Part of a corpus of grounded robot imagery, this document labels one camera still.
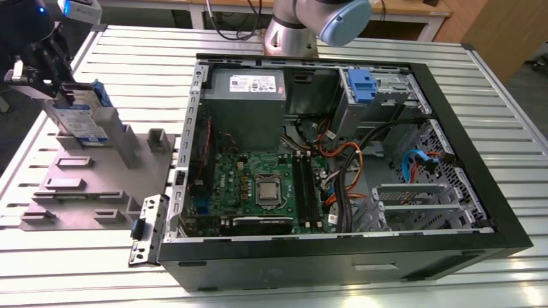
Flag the blue SATA wire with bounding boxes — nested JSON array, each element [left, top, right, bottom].
[[402, 149, 440, 185]]

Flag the thin red wire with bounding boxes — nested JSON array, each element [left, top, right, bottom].
[[195, 115, 215, 187]]

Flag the blue drive latch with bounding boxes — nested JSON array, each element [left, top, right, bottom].
[[348, 69, 380, 104]]

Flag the hard disk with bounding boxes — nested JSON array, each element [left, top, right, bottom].
[[42, 80, 130, 147]]

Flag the grey power supply unit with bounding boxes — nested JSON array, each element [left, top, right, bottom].
[[200, 68, 287, 153]]

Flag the brown board panel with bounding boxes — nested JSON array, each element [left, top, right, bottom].
[[432, 0, 548, 84]]

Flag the green motherboard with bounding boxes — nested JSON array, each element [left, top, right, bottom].
[[183, 152, 339, 238]]

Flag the black graphics card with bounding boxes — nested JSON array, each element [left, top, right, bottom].
[[222, 215, 296, 237]]

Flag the metal drive cage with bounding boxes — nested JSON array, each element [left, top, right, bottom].
[[334, 67, 434, 137]]

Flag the black cable bundle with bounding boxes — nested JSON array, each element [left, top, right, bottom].
[[334, 117, 430, 234]]

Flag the wooden desk white frame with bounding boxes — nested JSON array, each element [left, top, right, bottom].
[[171, 0, 455, 42]]

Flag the yellow black power wires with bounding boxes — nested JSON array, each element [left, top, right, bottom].
[[280, 117, 330, 153]]

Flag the orange wire bundle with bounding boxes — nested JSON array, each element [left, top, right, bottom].
[[319, 142, 370, 208]]

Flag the silver CPU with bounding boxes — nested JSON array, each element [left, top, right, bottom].
[[256, 179, 284, 205]]

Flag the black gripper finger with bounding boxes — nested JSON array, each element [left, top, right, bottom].
[[42, 33, 94, 107], [4, 44, 59, 101]]

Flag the red orange disk power wire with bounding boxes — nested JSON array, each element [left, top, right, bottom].
[[427, 150, 468, 176]]

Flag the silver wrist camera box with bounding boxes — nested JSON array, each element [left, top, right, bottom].
[[58, 0, 104, 25]]

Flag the CPU socket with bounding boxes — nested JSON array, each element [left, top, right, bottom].
[[252, 173, 288, 211]]

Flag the metal expansion slot bracket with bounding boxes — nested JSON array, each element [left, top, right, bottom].
[[127, 194, 171, 269]]

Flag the black PC case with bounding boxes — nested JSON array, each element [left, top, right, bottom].
[[156, 53, 536, 293]]

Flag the grey parts rack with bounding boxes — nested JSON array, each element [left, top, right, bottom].
[[20, 107, 183, 232]]

